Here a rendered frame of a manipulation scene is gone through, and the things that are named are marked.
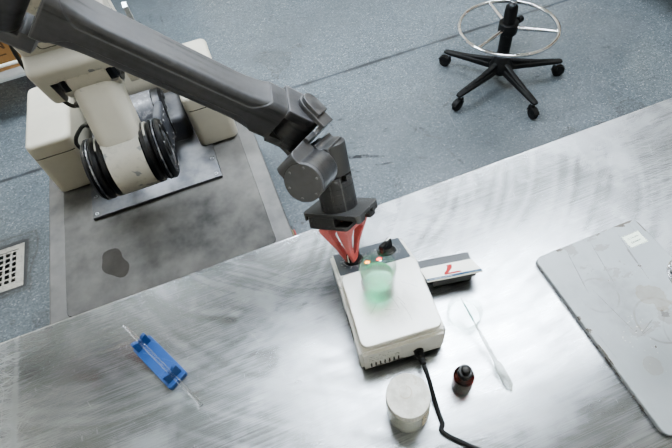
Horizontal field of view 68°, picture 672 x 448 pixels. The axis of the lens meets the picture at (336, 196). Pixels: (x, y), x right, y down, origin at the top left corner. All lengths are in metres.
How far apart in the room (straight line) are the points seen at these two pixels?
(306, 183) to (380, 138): 1.46
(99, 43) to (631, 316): 0.83
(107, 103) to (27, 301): 0.98
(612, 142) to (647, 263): 0.28
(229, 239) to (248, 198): 0.15
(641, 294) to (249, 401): 0.63
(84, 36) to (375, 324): 0.52
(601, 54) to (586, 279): 1.85
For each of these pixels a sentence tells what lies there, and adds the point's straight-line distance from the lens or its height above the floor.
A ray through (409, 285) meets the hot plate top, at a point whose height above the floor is 0.84.
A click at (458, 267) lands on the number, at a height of 0.77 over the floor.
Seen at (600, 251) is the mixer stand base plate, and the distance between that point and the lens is 0.95.
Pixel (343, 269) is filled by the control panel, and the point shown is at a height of 0.81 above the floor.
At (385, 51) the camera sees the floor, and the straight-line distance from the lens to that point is 2.56.
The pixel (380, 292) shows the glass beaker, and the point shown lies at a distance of 0.71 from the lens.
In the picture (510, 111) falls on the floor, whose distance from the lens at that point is 2.27.
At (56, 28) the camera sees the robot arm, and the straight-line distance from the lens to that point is 0.65.
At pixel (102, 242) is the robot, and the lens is 1.60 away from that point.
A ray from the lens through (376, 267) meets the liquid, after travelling 0.73.
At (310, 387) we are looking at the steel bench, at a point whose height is 0.75.
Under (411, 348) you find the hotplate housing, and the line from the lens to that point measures 0.77.
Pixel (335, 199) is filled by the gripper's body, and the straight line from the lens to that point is 0.75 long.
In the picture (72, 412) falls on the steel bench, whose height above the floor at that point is 0.75.
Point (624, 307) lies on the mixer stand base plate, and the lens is 0.91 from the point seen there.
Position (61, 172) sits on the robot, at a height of 0.46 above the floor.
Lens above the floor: 1.51
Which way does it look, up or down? 52 degrees down
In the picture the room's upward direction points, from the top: 9 degrees counter-clockwise
